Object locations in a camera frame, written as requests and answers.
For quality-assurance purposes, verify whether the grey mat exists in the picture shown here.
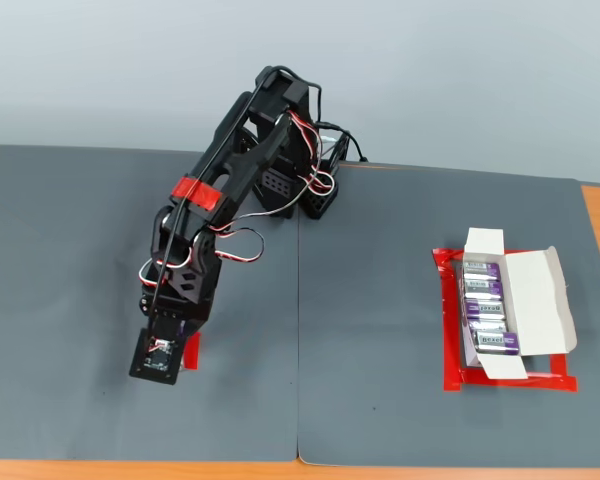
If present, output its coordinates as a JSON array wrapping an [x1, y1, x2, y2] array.
[[0, 144, 302, 464], [296, 160, 600, 470]]

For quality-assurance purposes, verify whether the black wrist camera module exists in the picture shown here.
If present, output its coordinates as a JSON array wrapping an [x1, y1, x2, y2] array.
[[128, 326, 182, 388]]

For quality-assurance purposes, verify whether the black camera cable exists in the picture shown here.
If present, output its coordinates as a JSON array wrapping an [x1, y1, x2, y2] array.
[[146, 64, 372, 351]]

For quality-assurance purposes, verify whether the red tape frame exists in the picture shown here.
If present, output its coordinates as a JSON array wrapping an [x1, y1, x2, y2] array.
[[431, 245, 580, 395]]

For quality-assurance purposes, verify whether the purple silver 9V battery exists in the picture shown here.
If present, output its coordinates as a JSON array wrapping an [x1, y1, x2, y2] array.
[[463, 298, 506, 322], [467, 319, 510, 335], [471, 330, 521, 357], [463, 279, 505, 301], [462, 261, 502, 282]]

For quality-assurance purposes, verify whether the red tape band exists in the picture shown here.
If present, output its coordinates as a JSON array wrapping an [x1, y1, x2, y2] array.
[[170, 175, 221, 212]]

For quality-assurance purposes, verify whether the red white black servo wire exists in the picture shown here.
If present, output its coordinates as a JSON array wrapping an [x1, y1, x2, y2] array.
[[232, 110, 335, 224], [136, 224, 267, 292]]

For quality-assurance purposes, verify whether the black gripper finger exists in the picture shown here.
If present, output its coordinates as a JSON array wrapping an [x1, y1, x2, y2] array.
[[175, 331, 191, 372]]

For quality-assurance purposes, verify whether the red tape patch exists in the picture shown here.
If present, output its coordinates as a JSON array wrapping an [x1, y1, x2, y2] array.
[[181, 331, 203, 373]]

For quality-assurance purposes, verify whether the white cardboard box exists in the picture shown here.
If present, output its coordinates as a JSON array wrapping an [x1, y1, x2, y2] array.
[[460, 227, 579, 383]]

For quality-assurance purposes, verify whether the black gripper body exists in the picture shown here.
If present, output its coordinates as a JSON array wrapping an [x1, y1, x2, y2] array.
[[138, 257, 223, 351]]

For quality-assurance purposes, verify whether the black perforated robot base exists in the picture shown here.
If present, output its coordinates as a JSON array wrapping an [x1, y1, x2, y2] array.
[[255, 167, 340, 222]]

